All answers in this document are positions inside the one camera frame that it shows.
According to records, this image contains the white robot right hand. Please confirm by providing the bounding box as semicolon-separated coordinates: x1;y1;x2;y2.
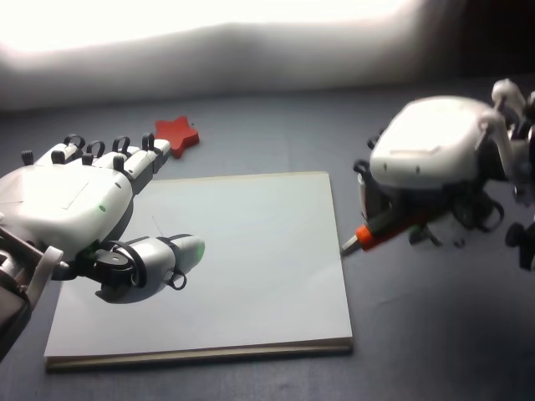
353;95;507;248

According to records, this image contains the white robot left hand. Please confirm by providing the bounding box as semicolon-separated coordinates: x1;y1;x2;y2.
0;132;206;305

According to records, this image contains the orange black utility knife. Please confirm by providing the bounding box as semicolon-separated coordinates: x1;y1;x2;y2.
339;210;445;256

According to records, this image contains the red star block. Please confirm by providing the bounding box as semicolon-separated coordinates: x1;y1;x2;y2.
154;115;201;161

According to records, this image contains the grey table cloth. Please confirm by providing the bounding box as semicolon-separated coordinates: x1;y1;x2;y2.
0;74;535;401

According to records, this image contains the white backdrop cloth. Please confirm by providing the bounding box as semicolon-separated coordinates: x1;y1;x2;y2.
0;0;535;114

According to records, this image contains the white paper pad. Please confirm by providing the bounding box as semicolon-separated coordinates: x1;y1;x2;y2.
43;170;354;373

